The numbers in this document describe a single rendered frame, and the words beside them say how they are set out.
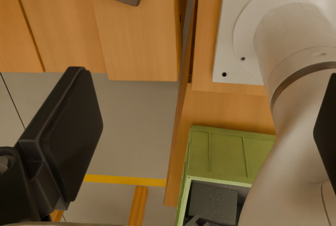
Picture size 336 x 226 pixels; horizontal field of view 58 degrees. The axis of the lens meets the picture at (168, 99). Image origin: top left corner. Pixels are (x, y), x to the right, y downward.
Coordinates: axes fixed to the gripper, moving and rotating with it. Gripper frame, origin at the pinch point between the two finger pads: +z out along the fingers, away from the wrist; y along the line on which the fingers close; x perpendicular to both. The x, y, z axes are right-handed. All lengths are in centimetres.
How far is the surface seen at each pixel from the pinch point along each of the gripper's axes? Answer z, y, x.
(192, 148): 43, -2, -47
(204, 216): 37, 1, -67
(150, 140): 130, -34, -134
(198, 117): 51, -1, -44
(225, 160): 40, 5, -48
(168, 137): 130, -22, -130
